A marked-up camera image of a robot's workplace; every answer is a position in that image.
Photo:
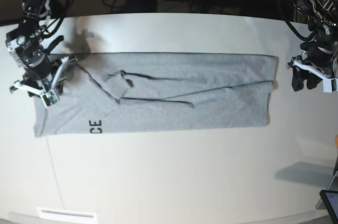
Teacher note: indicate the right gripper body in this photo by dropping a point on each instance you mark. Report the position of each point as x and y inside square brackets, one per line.
[39, 72]

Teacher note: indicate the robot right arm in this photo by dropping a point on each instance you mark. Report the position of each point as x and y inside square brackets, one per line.
[33, 28]

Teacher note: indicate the white paper label strip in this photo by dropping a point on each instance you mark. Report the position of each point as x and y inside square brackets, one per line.
[66, 215]

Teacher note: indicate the grey T-shirt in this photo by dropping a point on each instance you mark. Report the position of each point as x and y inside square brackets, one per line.
[145, 92]

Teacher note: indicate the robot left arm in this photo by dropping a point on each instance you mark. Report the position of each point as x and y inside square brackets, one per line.
[321, 21]

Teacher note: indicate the tablet with stand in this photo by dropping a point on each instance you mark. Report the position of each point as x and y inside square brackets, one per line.
[328, 199]

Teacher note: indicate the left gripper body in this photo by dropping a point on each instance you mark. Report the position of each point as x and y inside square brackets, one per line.
[319, 56]

